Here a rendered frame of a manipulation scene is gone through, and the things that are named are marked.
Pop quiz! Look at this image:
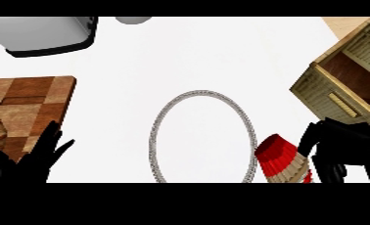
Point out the beige wicker basket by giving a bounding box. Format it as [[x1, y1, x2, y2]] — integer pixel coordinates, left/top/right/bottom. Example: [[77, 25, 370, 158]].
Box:
[[289, 19, 370, 126]]

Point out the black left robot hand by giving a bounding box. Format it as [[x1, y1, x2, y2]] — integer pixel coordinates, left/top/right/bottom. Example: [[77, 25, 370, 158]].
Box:
[[0, 119, 77, 184]]

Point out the checkered wooden cutting board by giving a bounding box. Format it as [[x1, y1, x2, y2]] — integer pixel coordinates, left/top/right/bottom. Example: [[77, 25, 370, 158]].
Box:
[[0, 75, 79, 164]]

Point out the grey round object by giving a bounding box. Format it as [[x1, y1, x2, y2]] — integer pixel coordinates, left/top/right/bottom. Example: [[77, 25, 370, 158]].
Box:
[[114, 17, 154, 25]]

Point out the red and beige cupcake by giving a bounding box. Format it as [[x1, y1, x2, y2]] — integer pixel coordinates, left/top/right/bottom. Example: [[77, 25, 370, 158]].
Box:
[[253, 133, 316, 184]]

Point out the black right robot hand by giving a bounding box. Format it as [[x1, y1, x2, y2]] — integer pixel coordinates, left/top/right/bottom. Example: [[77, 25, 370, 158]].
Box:
[[296, 116, 370, 184]]

